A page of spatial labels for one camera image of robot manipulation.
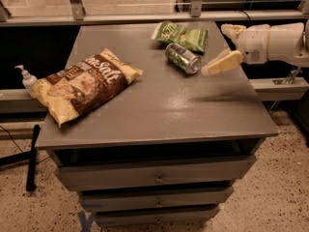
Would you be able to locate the middle grey drawer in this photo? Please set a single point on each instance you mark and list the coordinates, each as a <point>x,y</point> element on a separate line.
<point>151,199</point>

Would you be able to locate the bottom grey drawer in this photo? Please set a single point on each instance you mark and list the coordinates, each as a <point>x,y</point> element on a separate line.
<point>155,215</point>

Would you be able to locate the grey drawer cabinet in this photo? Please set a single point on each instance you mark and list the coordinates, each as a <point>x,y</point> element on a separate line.
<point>164,116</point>

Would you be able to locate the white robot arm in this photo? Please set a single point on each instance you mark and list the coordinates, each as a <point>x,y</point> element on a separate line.
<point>288,43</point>

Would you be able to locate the metal window rail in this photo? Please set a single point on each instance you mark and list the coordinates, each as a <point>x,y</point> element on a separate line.
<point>87,12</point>

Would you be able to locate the grey drawer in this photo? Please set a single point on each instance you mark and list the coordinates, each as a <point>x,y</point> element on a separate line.
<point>151,199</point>
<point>150,174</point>
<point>155,215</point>

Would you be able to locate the brown sea salt chip bag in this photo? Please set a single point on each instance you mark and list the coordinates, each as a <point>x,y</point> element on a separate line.
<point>77,90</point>

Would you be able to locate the white pump dispenser bottle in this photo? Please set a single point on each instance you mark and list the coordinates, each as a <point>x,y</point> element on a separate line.
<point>28,80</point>

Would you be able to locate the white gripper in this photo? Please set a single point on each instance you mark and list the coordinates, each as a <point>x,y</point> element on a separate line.
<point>253,43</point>

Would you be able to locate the green chip bag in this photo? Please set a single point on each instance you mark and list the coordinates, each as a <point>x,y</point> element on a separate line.
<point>170,32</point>

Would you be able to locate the green soda can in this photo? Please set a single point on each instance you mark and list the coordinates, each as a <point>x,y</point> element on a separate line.
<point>183,58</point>

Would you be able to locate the top grey drawer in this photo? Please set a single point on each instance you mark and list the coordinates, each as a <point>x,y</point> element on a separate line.
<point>150,174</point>

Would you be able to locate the black stand leg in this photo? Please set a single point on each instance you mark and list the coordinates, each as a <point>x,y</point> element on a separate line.
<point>30,155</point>

